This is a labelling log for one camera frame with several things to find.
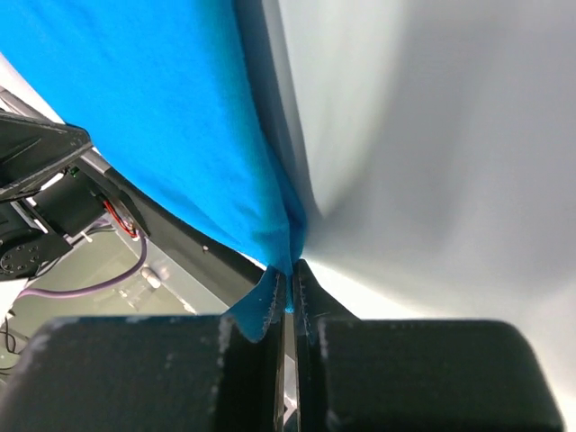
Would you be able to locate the blue polo t-shirt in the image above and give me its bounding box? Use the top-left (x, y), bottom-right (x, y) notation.
top-left (0, 0), bottom-right (310, 316)

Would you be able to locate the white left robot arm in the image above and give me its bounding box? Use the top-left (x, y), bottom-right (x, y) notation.
top-left (1, 112), bottom-right (148, 315)

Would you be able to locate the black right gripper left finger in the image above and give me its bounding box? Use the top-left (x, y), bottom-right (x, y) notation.
top-left (1, 268), bottom-right (286, 431)

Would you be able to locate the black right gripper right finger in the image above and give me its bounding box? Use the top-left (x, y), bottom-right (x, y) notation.
top-left (292, 261), bottom-right (564, 431)

